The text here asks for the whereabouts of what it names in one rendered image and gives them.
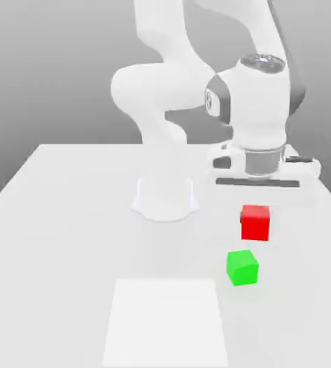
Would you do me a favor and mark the small green cube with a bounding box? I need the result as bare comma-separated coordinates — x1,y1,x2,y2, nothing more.
225,249,260,288

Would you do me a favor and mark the small red cube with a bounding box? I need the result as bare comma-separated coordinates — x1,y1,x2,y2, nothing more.
240,204,271,242

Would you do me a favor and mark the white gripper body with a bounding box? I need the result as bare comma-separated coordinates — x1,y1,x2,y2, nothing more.
213,170,317,203

